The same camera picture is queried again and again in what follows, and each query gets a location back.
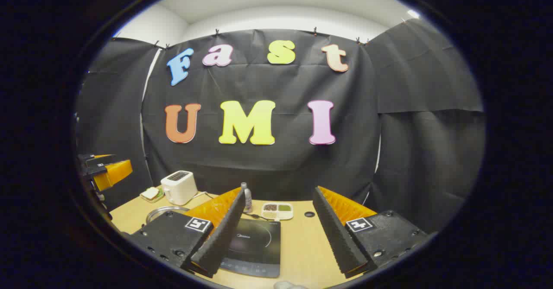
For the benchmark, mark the black induction cooktop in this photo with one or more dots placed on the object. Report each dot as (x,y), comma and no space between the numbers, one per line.
(259,246)

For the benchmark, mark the stainless steel pot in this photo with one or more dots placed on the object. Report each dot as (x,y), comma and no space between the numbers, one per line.
(160,211)

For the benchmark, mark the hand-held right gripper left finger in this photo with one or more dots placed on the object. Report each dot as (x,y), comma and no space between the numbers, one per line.
(220,237)

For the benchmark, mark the black table grommet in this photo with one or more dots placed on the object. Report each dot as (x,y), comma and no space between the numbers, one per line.
(309,214)

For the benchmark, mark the silver drink bottle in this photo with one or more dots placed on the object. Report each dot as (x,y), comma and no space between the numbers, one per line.
(247,198)

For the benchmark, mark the white toaster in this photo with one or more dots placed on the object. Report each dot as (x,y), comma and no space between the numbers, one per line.
(178,187)

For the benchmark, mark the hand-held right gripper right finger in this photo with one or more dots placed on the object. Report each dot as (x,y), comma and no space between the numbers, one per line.
(335,233)

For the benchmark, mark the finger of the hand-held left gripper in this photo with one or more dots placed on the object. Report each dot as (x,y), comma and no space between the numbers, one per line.
(98,159)
(113,173)

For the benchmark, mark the small pale green tray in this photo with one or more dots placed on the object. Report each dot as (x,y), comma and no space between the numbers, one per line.
(156,199)

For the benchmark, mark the white divided bean tray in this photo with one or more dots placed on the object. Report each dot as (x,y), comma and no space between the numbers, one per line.
(277,211)

